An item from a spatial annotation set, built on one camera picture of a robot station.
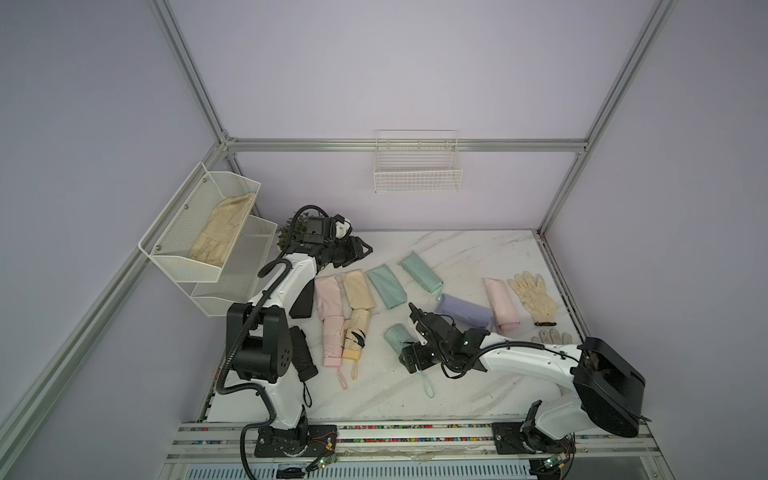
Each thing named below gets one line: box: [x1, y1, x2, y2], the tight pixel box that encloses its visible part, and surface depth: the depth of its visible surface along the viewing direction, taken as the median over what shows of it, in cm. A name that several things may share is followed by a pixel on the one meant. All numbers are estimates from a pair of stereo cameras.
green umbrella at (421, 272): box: [396, 250, 444, 293], surface depth 109 cm
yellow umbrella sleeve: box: [341, 269, 377, 310], surface depth 103 cm
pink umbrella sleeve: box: [315, 275, 344, 322], surface depth 101 cm
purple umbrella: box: [440, 293, 494, 329], surface depth 97 cm
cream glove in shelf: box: [188, 192, 255, 264], surface depth 81 cm
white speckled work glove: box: [531, 328, 573, 345], surface depth 95 cm
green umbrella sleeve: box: [365, 264, 408, 310], surface depth 106 cm
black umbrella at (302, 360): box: [289, 326, 318, 408], surface depth 87 cm
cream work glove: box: [507, 271, 558, 327], surface depth 103 cm
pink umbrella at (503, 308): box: [484, 278, 520, 337], surface depth 97 cm
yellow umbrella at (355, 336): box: [342, 308, 371, 380], surface depth 90 cm
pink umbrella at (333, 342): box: [323, 316, 349, 390], surface depth 90 cm
